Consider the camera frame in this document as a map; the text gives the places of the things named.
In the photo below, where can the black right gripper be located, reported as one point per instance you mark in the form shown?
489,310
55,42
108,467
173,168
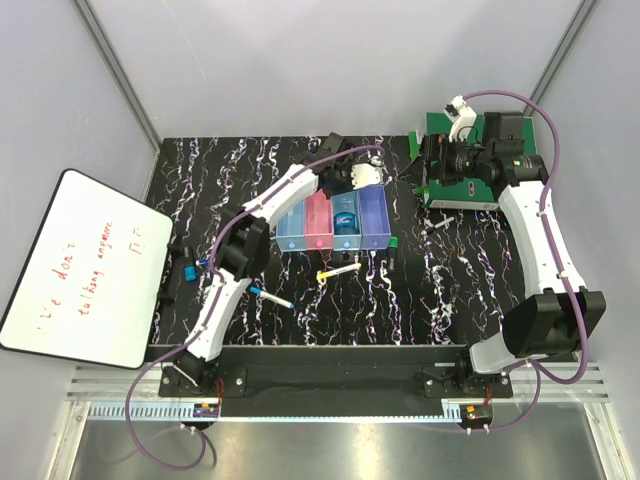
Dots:
436,148

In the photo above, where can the blue cap white marker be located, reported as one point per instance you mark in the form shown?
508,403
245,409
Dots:
272,298

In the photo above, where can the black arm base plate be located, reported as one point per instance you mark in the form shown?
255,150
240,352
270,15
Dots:
336,382

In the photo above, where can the white whiteboard red writing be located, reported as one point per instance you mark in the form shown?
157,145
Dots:
88,289

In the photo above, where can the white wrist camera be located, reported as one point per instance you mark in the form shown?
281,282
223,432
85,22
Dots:
462,117
367,174

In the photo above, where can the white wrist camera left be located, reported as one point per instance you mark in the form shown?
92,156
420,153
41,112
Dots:
367,174

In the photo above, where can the purple bin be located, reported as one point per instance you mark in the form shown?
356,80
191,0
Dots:
374,217

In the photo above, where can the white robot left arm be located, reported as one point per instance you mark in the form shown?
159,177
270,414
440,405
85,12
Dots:
241,250

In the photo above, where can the green ring binder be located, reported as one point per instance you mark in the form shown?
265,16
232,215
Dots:
471,193

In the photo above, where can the pink bin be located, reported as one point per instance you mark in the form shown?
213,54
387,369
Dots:
318,223

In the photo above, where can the light blue bin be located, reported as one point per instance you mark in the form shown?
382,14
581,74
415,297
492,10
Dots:
290,230
347,202

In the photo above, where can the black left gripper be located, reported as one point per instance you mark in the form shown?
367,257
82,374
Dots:
346,167

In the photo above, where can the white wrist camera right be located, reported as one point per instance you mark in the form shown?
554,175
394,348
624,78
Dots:
462,117

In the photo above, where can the yellow cap white marker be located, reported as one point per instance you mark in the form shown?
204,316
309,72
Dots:
338,271

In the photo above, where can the small black silver pen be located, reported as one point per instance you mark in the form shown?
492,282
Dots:
438,226

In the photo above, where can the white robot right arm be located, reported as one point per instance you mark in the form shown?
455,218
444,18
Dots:
559,311

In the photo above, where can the green cap grey marker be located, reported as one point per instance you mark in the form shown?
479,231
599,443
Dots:
392,254

